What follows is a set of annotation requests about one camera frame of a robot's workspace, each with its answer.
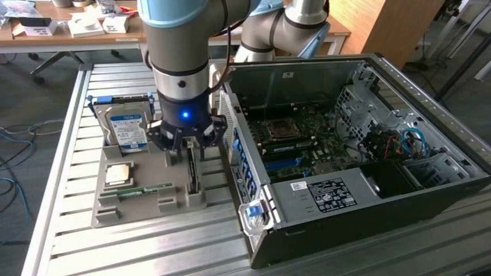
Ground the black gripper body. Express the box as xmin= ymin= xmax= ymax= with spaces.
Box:
xmin=158 ymin=90 xmax=214 ymax=151

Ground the green graphics card black fan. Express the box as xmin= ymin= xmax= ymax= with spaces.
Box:
xmin=186 ymin=137 xmax=202 ymax=195

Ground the hard disk in blue carrier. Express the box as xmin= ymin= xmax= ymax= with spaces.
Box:
xmin=87 ymin=92 xmax=156 ymax=155

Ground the grey plastic parts rack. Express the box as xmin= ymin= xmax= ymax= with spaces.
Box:
xmin=89 ymin=137 xmax=211 ymax=229

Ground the silver CPU chip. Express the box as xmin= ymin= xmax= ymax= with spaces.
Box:
xmin=105 ymin=164 xmax=134 ymax=185

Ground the CPU socket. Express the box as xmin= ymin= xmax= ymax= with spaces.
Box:
xmin=260 ymin=117 xmax=303 ymax=141

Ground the green RAM stick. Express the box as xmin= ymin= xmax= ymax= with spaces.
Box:
xmin=100 ymin=183 xmax=174 ymax=199
xmin=267 ymin=142 xmax=314 ymax=152

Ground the blue expansion slot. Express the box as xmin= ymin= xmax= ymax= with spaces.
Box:
xmin=264 ymin=159 xmax=304 ymax=171

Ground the blue case latch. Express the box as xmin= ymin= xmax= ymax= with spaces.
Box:
xmin=244 ymin=202 xmax=270 ymax=216

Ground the green motherboard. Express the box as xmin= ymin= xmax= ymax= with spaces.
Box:
xmin=244 ymin=103 xmax=370 ymax=185

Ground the grey power supply unit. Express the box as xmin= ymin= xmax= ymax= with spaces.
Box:
xmin=264 ymin=167 xmax=383 ymax=224

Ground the small white box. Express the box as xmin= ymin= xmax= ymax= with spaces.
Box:
xmin=101 ymin=16 xmax=130 ymax=35

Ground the grey wheeled table foot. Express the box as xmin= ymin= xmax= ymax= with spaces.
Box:
xmin=29 ymin=51 xmax=85 ymax=84

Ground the white box with tape roll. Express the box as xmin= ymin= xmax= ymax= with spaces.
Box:
xmin=68 ymin=13 xmax=105 ymax=39

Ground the wooden desk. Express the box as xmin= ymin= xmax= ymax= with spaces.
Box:
xmin=0 ymin=0 xmax=352 ymax=63

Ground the white box with black insert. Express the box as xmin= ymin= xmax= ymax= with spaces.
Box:
xmin=19 ymin=17 xmax=59 ymax=37

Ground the black open PC case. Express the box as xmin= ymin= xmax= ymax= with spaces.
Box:
xmin=208 ymin=52 xmax=491 ymax=270

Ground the clear plastic bag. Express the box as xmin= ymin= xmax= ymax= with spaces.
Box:
xmin=0 ymin=0 xmax=39 ymax=18

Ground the wooden cabinet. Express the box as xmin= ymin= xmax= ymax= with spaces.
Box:
xmin=330 ymin=0 xmax=448 ymax=70

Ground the silver metal disk bay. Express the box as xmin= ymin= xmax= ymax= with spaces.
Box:
xmin=400 ymin=152 xmax=475 ymax=189

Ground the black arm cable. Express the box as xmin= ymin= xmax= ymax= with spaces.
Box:
xmin=208 ymin=17 xmax=236 ymax=94

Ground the white cable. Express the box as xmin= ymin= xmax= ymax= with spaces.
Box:
xmin=0 ymin=119 xmax=64 ymax=136

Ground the blue cable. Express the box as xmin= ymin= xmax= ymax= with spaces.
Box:
xmin=0 ymin=135 xmax=35 ymax=245

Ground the orange wire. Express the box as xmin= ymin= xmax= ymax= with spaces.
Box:
xmin=386 ymin=133 xmax=406 ymax=158

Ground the blue data wire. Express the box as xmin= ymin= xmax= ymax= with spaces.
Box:
xmin=398 ymin=127 xmax=431 ymax=158

